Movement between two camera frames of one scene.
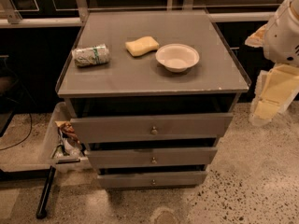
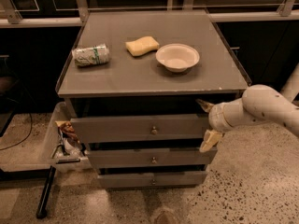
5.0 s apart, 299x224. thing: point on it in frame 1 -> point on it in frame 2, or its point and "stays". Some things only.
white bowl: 177,57 stays
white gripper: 282,39 -> 216,118
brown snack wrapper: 67,130 stays
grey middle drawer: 150,158 stays
